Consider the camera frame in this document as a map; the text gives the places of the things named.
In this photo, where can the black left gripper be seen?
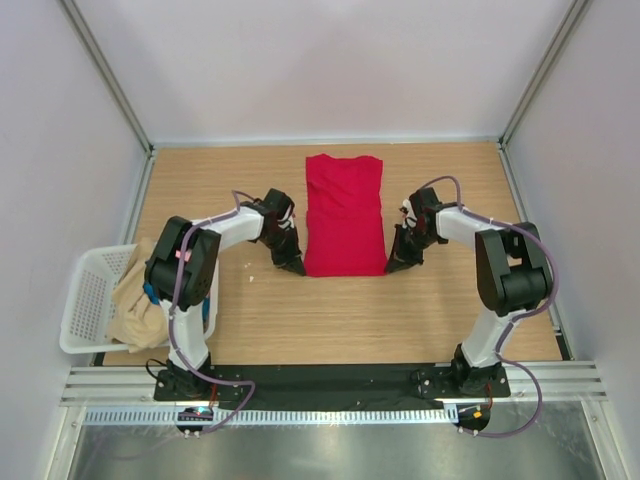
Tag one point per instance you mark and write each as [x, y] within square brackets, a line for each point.
[285, 240]

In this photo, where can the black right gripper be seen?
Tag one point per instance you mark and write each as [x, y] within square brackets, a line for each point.
[406, 240]

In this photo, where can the red polo shirt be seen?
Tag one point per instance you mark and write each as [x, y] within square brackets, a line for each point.
[345, 233]

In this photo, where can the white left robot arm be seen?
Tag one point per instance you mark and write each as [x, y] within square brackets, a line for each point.
[180, 273]

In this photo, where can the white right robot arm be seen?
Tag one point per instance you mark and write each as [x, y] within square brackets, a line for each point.
[513, 278]

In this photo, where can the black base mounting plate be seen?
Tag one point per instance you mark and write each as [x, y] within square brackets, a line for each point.
[334, 388]

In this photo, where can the blue t shirt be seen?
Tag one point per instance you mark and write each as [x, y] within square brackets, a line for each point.
[148, 289]

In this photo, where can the beige t shirt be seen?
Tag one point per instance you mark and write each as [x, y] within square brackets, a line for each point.
[137, 323]

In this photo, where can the white plastic laundry basket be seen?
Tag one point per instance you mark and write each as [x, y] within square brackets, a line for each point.
[89, 306]

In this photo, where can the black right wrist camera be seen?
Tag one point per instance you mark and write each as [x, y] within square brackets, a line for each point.
[424, 202]

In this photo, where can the white slotted cable duct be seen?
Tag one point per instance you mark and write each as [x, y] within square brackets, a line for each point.
[199, 416]

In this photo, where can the aluminium frame rail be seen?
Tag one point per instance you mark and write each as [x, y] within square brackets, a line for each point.
[132, 385]

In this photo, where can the right aluminium corner post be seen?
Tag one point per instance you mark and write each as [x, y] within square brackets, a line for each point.
[559, 41]

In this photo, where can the aluminium corner post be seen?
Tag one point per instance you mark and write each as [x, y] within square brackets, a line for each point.
[559, 41]
[85, 35]

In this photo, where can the left aluminium corner post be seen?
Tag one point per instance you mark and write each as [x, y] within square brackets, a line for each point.
[85, 35]

